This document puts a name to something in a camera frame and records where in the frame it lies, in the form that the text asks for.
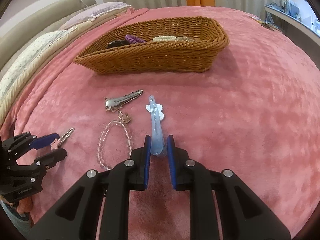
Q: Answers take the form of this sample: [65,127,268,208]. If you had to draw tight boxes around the pink star hair clip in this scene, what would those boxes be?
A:
[50,127,75,151]

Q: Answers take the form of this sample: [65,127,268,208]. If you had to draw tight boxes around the silver metal hair clip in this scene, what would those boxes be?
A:
[105,89,143,112]

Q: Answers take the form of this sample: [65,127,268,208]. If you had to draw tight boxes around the clear crystal bead bracelet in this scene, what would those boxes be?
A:
[96,109,134,171]

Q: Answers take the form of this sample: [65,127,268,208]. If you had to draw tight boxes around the light blue hair clip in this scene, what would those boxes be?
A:
[146,95,167,158]

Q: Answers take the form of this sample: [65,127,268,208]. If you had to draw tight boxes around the purple spiral hair tie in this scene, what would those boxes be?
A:
[125,34,148,45]

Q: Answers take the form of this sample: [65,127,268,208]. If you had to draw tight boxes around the cream spiral hair tie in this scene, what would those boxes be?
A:
[152,35,177,43]

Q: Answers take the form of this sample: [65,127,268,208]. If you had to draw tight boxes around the left hand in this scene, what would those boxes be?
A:
[1,196,33,218]

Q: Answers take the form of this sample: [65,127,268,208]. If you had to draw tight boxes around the beige folded quilt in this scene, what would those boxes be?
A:
[1,7,135,123]

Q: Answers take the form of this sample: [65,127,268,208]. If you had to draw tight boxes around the white floral pillow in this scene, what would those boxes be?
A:
[1,27,76,101]

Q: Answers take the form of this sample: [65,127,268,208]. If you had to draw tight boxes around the pink plush blanket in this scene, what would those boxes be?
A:
[1,7,319,235]

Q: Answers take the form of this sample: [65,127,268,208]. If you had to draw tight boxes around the beige padded headboard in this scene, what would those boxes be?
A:
[1,0,97,68]

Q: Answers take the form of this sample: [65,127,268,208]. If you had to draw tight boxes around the lilac pillow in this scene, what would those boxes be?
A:
[60,2,132,30]

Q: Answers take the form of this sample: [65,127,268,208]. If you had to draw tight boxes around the brown wicker basket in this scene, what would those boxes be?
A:
[74,16,229,75]

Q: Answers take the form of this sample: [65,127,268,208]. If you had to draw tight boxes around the grey long desk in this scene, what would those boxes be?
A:
[265,5,319,61]

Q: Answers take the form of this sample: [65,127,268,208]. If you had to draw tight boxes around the small items on bed edge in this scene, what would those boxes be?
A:
[249,15,281,32]

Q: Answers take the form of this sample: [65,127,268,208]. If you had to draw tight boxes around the books on desk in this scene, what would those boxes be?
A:
[281,0,300,18]

